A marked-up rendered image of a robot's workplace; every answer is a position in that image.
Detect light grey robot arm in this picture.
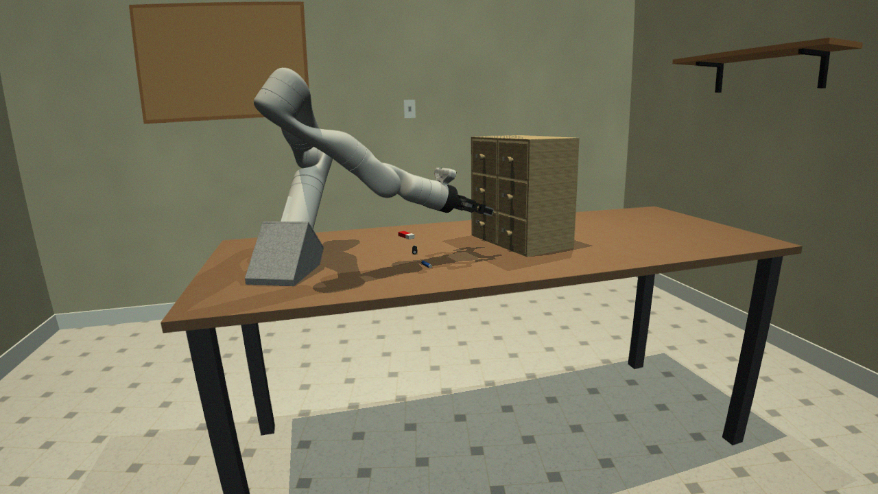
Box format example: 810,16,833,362
254,68,456,229

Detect small wooden chest of drawers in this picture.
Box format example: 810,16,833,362
471,135,579,257

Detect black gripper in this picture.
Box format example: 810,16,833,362
439,185,494,216

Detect brown wooden drawer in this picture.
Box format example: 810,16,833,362
498,178,527,217
473,211,497,243
473,140,497,174
499,141,528,179
473,174,497,209
498,213,527,254

